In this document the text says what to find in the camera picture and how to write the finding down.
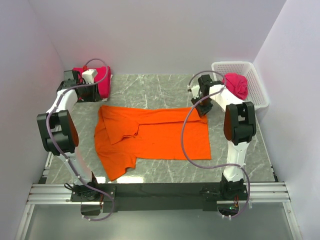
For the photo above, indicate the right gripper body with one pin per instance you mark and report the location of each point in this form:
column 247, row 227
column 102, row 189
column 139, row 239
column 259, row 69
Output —
column 201, row 104

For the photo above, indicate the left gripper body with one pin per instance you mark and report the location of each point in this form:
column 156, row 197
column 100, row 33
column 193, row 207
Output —
column 89, row 93

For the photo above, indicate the orange t shirt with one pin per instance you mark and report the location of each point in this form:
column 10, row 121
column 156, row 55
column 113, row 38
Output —
column 123, row 134

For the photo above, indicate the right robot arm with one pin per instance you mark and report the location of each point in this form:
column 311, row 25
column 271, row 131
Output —
column 239, row 128

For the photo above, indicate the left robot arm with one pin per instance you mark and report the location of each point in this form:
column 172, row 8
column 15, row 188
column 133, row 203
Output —
column 59, row 135

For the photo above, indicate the folded crimson t shirt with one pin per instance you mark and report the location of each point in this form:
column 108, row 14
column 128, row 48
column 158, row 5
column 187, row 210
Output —
column 102, row 73

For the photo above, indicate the crumpled crimson t shirt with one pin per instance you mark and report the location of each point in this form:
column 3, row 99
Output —
column 237, row 84

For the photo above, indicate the white plastic basket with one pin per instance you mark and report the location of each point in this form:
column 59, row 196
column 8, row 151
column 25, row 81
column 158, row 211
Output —
column 256, row 90

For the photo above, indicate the black base beam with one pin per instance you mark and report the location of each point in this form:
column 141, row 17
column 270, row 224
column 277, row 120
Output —
column 161, row 196

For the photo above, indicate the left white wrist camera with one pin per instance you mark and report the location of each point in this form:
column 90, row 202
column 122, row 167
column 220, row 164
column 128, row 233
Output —
column 89, row 76

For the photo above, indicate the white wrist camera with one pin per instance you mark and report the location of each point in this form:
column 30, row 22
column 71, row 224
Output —
column 89, row 76
column 195, row 90

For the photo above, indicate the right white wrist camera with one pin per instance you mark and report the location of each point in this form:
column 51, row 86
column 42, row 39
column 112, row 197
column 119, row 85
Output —
column 195, row 90

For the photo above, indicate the aluminium rail frame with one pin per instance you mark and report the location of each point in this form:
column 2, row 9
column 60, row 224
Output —
column 50, row 215

